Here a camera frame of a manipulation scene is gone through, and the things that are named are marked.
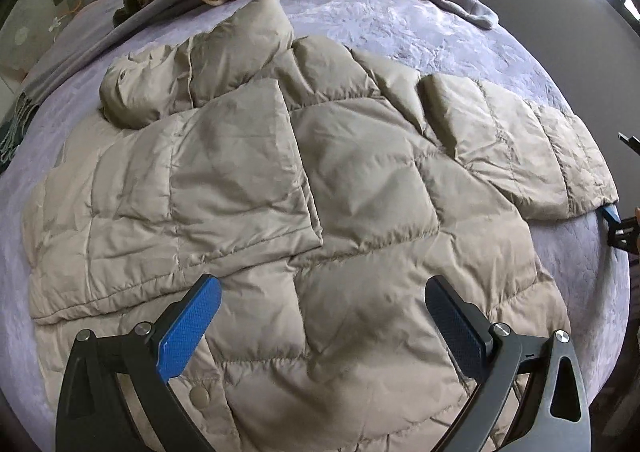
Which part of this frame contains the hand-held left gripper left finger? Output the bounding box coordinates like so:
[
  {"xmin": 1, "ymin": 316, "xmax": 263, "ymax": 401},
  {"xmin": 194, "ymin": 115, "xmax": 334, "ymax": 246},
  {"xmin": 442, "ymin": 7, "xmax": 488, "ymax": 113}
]
[{"xmin": 55, "ymin": 275, "xmax": 223, "ymax": 452}]

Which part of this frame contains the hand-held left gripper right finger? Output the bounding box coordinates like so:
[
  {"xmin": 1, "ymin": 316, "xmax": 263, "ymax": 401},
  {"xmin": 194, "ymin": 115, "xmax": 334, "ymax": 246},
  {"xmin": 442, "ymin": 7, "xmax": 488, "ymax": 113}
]
[{"xmin": 424, "ymin": 275, "xmax": 593, "ymax": 452}]

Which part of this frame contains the beige puffer jacket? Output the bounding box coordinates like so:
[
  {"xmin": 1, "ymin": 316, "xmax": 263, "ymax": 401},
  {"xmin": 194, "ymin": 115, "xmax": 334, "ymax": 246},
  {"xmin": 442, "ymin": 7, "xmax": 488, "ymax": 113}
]
[{"xmin": 22, "ymin": 0, "xmax": 621, "ymax": 452}]

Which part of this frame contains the grey garment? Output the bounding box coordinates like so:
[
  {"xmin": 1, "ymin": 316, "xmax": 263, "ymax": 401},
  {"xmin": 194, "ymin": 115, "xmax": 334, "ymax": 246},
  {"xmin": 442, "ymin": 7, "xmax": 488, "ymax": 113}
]
[{"xmin": 385, "ymin": 0, "xmax": 498, "ymax": 30}]

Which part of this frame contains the dark green cloth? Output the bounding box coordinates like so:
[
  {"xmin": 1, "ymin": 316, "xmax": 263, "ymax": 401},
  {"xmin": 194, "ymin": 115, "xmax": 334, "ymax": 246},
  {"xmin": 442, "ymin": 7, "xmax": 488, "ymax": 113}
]
[{"xmin": 0, "ymin": 117, "xmax": 23, "ymax": 173}]

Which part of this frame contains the lilac embossed blanket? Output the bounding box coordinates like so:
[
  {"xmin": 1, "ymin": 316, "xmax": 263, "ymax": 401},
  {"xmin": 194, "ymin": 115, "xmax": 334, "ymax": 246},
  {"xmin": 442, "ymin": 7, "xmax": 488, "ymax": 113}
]
[{"xmin": 0, "ymin": 0, "xmax": 636, "ymax": 433}]

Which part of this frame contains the grey fringed scarf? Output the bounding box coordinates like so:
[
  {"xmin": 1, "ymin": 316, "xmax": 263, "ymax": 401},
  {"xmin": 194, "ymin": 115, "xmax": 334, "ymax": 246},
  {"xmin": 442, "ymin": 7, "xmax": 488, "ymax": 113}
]
[{"xmin": 0, "ymin": 0, "xmax": 201, "ymax": 158}]

